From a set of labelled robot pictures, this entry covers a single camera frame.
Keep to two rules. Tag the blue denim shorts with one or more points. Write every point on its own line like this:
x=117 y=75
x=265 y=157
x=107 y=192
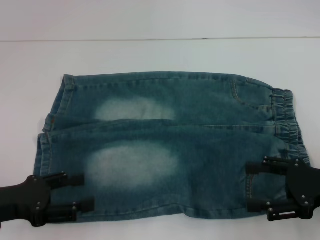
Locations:
x=155 y=140

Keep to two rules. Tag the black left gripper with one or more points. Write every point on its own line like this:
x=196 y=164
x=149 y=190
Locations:
x=30 y=200

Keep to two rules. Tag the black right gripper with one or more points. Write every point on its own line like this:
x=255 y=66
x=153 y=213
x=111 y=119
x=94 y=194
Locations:
x=305 y=190

